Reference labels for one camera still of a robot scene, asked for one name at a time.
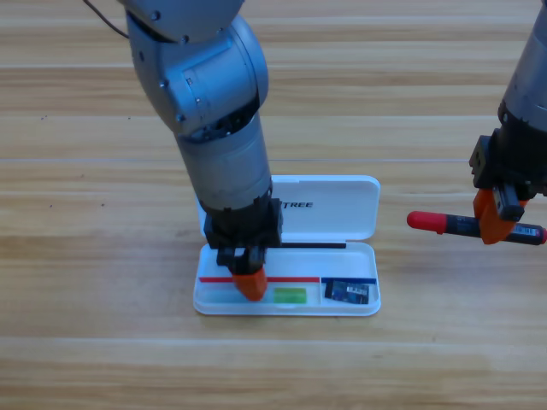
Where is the white Unitree pencil case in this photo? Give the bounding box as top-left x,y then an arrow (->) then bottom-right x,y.
192,174 -> 382,317

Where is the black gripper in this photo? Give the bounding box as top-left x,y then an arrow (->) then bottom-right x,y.
203,194 -> 285,302
468,113 -> 547,246

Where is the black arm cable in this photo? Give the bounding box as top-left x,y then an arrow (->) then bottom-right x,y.
83,0 -> 132,39

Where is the black eraser with label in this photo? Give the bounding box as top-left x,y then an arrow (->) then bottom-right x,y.
323,279 -> 371,306

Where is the black marker with red cap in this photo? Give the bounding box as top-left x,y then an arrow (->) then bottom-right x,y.
405,210 -> 547,247

